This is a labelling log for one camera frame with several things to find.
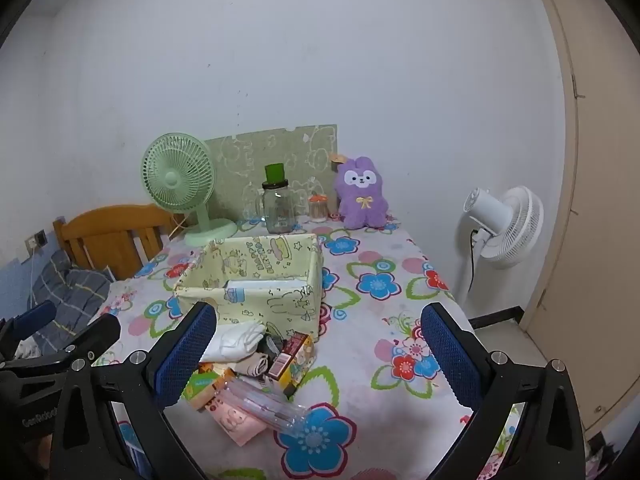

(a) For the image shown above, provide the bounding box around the green orange snack box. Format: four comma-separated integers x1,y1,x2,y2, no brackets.
182,362,235,411

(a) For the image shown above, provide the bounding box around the pink tissue packet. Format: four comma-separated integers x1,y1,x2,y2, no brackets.
205,393,267,446

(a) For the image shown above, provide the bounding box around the floral tablecloth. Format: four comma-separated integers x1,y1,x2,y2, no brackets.
84,213,522,480

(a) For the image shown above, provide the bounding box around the yellow cartoon storage box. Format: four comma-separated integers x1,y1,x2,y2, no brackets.
174,234,323,339

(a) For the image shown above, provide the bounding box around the red yellow carton box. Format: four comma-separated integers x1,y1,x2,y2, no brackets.
265,332,316,399

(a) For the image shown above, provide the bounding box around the white standing fan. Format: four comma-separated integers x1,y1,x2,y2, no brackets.
456,185,544,307

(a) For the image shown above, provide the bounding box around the wall power socket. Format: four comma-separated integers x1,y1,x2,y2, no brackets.
25,230,48,254

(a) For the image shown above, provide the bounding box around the green desk fan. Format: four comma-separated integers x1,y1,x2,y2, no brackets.
141,132,238,247

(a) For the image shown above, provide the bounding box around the glass mason jar mug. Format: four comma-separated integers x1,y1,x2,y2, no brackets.
255,180,296,234

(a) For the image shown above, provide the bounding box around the purple plush bunny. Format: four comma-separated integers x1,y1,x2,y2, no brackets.
334,156,388,230

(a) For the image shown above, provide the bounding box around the toothpick jar orange lid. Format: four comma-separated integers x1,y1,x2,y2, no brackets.
308,194,329,222

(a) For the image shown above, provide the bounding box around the green cartoon patterned board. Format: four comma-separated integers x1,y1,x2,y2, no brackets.
205,125,337,221

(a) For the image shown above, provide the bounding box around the clear plastic tube pack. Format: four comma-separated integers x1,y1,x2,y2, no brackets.
218,378,308,436

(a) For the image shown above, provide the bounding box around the beige door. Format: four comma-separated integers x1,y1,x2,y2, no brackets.
522,0,639,436

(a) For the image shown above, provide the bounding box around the green cup on jar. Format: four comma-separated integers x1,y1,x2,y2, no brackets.
265,162,286,185

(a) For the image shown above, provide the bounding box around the grey plaid pillow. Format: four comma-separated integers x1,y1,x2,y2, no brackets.
32,249,113,356

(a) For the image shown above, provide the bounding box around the white cloth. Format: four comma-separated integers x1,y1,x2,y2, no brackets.
201,322,266,363

